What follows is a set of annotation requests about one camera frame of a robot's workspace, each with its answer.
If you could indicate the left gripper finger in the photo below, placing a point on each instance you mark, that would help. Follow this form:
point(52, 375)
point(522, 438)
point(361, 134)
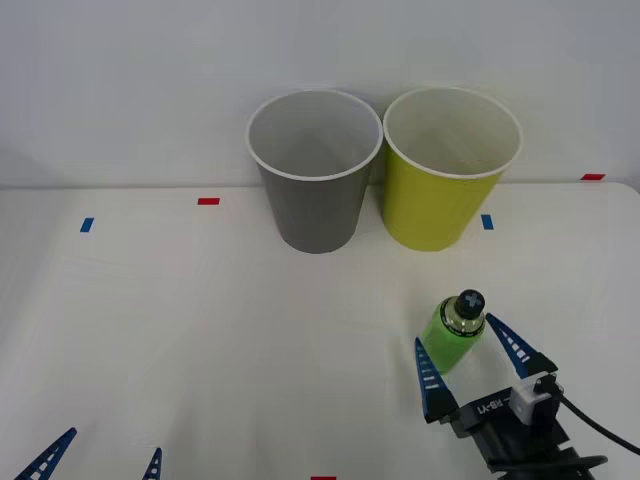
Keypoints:
point(45, 457)
point(153, 467)

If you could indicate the green bottle with black cap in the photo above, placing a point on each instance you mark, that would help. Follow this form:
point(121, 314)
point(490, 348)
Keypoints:
point(445, 342)

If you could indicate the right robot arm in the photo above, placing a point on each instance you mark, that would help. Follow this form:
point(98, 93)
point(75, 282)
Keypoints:
point(550, 465)

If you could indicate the yellow-green plastic waste bin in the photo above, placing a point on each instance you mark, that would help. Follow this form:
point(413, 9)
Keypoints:
point(430, 207)

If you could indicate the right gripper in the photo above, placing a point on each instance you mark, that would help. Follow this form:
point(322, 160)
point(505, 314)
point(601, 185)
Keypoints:
point(500, 425)

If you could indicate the grey plastic waste bin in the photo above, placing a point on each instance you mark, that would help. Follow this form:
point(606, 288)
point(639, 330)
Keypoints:
point(315, 210)

